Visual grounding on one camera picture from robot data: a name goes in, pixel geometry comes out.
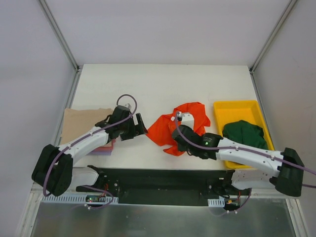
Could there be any orange t shirt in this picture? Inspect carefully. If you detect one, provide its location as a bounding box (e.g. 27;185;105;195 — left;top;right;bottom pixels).
147;102;211;157

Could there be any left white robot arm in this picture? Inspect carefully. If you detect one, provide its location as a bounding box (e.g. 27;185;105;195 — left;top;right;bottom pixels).
32;105;148;197

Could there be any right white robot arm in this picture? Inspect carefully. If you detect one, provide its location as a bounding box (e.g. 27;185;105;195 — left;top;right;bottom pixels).
171;125;305;197

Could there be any pink folded t shirt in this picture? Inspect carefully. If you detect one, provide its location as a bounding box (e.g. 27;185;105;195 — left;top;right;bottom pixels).
94;140;115;152

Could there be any lilac folded t shirt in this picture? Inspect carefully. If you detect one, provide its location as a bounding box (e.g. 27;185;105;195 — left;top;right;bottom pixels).
89;150;112;156

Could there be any yellow plastic bin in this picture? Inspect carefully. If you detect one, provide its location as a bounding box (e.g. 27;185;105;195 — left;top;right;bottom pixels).
213;100;276;170

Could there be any green t shirt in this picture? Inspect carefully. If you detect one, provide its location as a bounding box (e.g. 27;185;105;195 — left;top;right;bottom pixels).
222;120;268;150

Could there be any beige folded t shirt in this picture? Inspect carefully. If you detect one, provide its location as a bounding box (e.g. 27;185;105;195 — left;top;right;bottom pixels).
60;108;113;145

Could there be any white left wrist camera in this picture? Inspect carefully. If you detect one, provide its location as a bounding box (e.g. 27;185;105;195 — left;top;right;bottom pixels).
124;103;132;110

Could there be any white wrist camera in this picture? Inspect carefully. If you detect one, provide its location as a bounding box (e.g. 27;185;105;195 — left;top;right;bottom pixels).
177;112;195;129
124;103;132;110

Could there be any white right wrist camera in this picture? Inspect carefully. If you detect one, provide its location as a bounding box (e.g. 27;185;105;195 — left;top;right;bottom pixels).
177;112;195;129

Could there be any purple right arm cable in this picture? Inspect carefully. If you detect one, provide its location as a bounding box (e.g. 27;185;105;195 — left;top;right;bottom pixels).
174;111;316;218

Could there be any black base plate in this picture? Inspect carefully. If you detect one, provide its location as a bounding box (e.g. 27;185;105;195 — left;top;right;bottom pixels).
75;165;251;206

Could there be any right white cable duct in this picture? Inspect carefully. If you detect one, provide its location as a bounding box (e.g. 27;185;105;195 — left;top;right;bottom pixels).
207;198;225;208

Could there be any white cable duct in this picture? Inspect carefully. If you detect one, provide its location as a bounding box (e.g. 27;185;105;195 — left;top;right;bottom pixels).
207;198;225;208
41;194;119;205

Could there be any right aluminium frame post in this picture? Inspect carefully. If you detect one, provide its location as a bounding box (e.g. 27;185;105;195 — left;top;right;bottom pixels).
249;0;299;75

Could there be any aluminium frame post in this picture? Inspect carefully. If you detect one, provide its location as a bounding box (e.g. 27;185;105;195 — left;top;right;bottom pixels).
249;0;299;75
37;0;80;73

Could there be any left white cable duct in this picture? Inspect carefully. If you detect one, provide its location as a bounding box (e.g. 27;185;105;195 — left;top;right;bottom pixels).
41;194;119;205

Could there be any left aluminium frame post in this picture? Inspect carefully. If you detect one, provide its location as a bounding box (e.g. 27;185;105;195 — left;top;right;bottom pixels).
37;0;80;73

